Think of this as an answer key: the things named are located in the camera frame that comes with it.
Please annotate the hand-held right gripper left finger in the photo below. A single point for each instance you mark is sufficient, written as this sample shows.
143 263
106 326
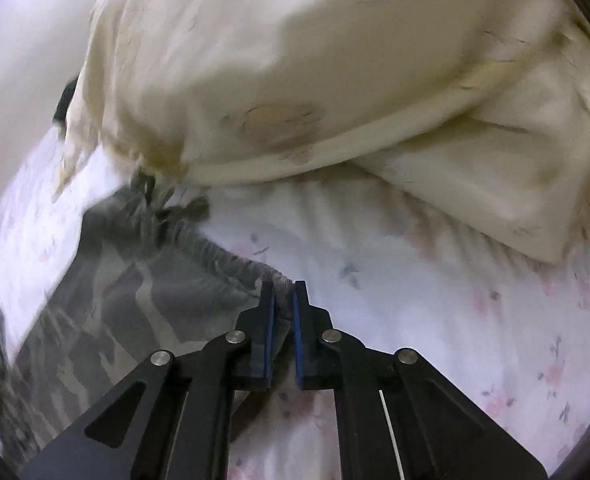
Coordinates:
270 330

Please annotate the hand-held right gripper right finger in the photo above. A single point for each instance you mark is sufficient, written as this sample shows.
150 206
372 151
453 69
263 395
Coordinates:
298 332

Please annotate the grey camouflage pants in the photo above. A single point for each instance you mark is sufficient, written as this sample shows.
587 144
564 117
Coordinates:
140 280

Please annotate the floral white bedsheet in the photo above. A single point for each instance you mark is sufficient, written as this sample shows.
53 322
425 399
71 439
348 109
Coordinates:
415 310

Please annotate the cream duvet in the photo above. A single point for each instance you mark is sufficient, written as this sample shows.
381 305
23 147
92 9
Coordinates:
325 60

